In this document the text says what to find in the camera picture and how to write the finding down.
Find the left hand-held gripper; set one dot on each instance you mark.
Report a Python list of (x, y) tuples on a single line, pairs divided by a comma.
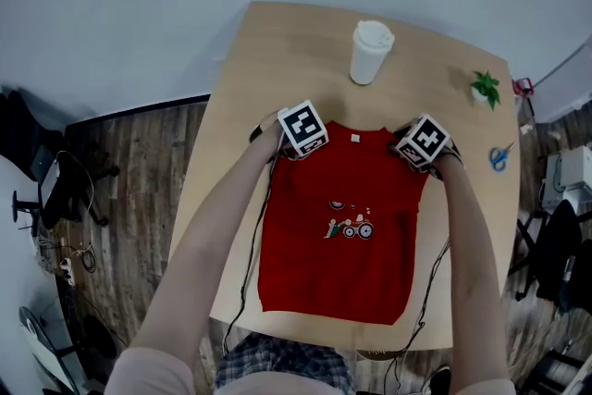
[(303, 127)]

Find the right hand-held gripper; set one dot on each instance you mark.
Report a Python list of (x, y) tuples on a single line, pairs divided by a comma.
[(425, 139)]

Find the red sweatshirt with print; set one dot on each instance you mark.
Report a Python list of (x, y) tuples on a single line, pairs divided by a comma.
[(333, 273)]

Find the person's left forearm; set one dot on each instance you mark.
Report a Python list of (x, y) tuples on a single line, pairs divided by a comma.
[(208, 245)]

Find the person's right forearm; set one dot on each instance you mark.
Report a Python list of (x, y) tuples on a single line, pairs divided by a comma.
[(472, 268)]

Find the white lidded cup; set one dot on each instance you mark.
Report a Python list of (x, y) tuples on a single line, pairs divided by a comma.
[(367, 55)]

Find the small potted green plant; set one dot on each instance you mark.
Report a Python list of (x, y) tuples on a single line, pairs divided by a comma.
[(485, 85)]

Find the clear spray bottle red trigger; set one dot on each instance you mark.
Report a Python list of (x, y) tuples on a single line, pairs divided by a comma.
[(523, 87)]

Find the white drawer cabinet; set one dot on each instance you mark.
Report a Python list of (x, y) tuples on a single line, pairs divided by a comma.
[(573, 171)]

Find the black high-back office chair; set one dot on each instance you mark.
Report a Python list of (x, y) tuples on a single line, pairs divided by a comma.
[(559, 254)]

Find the black low swivel chair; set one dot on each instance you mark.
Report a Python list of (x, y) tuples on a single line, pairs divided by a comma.
[(65, 194)]

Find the silver laptop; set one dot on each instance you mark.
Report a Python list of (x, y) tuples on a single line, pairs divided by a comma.
[(50, 180)]

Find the white power strip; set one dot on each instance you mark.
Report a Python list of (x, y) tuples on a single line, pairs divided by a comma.
[(67, 270)]

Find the black fabric bundle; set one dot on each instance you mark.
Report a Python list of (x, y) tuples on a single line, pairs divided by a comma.
[(23, 129)]

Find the person's pink top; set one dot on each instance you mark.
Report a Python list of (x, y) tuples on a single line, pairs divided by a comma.
[(148, 374)]

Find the black white round device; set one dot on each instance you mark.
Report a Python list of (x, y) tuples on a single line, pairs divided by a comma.
[(41, 342)]

